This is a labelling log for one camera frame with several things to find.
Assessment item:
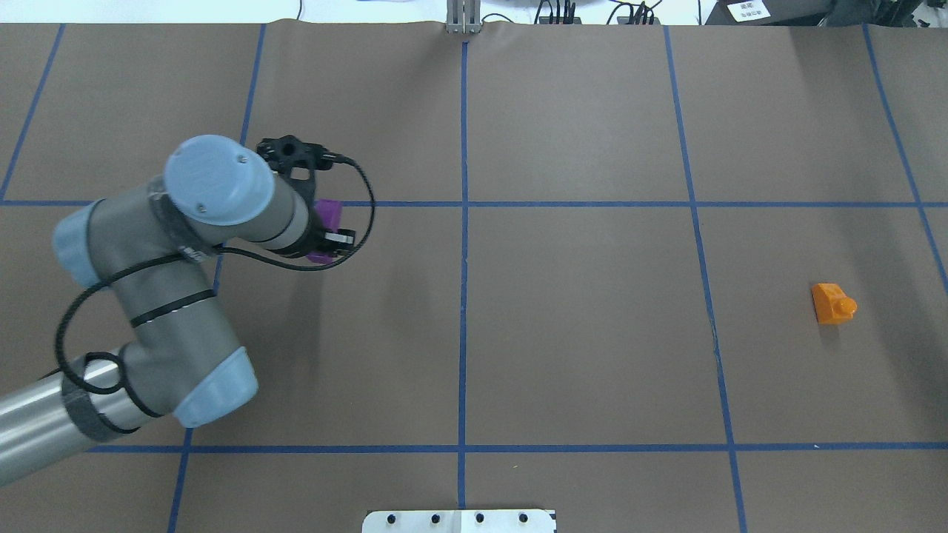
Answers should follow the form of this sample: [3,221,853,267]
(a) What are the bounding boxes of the black box with label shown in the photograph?
[702,1,836,27]

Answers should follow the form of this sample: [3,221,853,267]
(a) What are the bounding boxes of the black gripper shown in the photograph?
[296,202,358,258]

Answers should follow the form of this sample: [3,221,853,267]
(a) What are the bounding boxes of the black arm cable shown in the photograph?
[55,154,376,435]

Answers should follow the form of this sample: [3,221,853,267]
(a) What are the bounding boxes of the purple trapezoid block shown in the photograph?
[306,198,344,264]

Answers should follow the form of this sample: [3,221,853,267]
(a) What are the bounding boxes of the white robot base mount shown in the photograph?
[361,509,558,532]

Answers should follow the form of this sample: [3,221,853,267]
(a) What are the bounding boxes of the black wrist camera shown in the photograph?
[255,135,335,185]

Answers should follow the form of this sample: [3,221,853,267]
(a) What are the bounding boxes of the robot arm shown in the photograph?
[2,135,376,486]

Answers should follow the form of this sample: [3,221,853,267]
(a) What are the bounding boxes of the aluminium frame post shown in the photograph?
[446,0,483,35]

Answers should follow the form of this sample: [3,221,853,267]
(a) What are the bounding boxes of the orange trapezoid block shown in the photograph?
[810,283,858,325]

